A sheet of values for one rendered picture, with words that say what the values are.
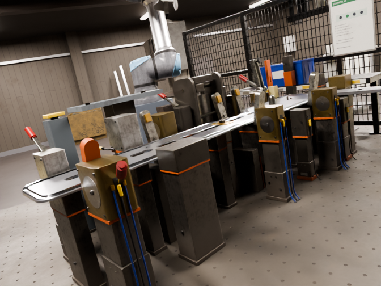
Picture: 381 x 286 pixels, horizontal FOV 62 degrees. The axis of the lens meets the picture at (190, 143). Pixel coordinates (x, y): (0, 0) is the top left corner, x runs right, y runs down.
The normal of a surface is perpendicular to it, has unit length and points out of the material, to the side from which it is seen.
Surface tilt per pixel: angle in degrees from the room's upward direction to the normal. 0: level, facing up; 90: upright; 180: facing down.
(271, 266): 0
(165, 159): 90
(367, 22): 90
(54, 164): 90
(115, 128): 90
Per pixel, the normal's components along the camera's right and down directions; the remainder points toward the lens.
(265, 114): -0.72, 0.28
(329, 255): -0.18, -0.96
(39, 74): 0.42, 0.11
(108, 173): 0.66, 0.04
